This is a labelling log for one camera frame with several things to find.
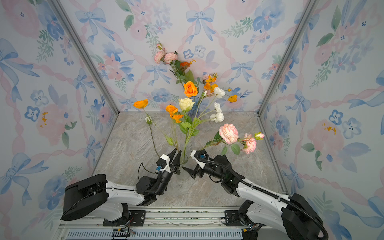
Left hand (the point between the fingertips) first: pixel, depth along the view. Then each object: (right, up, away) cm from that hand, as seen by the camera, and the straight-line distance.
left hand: (178, 150), depth 68 cm
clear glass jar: (+2, -5, +7) cm, 9 cm away
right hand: (+5, -5, +7) cm, 10 cm away
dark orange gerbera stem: (+4, +42, +26) cm, 50 cm away
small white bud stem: (-26, +15, +43) cm, 53 cm away
